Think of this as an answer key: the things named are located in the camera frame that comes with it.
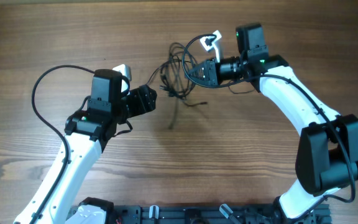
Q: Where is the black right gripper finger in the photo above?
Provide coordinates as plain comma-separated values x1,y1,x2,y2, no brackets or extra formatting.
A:
191,76,209,86
188,60,207,77

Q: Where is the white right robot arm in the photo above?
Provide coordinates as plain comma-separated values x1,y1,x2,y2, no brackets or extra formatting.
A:
184,23,358,223

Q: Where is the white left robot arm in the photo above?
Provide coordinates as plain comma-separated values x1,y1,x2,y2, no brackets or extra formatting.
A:
14,65,157,223

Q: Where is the thin black micro USB cable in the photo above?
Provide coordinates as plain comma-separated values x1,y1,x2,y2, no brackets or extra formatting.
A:
146,58,208,130

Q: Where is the black USB cable silver plug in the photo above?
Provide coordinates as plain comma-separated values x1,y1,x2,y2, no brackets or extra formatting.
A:
157,42,195,100

